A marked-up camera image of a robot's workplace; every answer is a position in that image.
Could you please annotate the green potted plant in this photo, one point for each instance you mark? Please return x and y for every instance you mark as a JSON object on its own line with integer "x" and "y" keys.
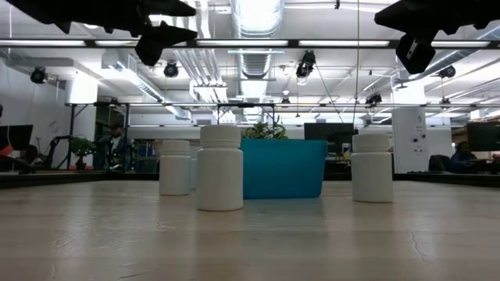
{"x": 81, "y": 147}

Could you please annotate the black ceiling spotlight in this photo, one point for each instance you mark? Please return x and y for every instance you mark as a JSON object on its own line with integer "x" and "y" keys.
{"x": 39, "y": 75}
{"x": 306, "y": 64}
{"x": 170, "y": 69}
{"x": 448, "y": 72}
{"x": 373, "y": 98}

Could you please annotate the black background metal frame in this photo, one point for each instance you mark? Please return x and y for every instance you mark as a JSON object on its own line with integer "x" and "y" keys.
{"x": 72, "y": 129}
{"x": 246, "y": 105}

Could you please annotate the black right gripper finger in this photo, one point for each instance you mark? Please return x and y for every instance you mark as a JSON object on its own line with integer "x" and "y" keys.
{"x": 416, "y": 52}
{"x": 414, "y": 15}

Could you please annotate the black office chair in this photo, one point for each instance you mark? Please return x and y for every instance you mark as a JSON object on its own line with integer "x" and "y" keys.
{"x": 437, "y": 164}

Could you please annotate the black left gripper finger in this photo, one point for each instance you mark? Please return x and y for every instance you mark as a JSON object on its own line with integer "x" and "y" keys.
{"x": 168, "y": 8}
{"x": 156, "y": 43}

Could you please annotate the person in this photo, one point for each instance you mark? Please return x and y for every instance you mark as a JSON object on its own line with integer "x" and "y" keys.
{"x": 113, "y": 146}
{"x": 463, "y": 156}
{"x": 31, "y": 155}

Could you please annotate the small green fern plant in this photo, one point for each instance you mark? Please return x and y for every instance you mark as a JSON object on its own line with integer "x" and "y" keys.
{"x": 265, "y": 131}

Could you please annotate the white pill bottle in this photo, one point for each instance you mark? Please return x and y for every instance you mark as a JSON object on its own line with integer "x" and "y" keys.
{"x": 220, "y": 175}
{"x": 175, "y": 171}
{"x": 193, "y": 168}
{"x": 372, "y": 175}

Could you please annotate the black monitor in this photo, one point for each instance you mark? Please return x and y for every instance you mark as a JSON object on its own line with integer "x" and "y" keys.
{"x": 336, "y": 132}
{"x": 483, "y": 136}
{"x": 15, "y": 136}

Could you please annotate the black metal table frame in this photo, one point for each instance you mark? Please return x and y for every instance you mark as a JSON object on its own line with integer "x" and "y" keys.
{"x": 78, "y": 180}

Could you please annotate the black overhead light bar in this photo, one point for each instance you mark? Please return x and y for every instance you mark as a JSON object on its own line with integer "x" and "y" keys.
{"x": 293, "y": 43}

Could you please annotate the teal plastic basket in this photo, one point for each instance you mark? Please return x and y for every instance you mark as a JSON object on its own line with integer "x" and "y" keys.
{"x": 283, "y": 168}

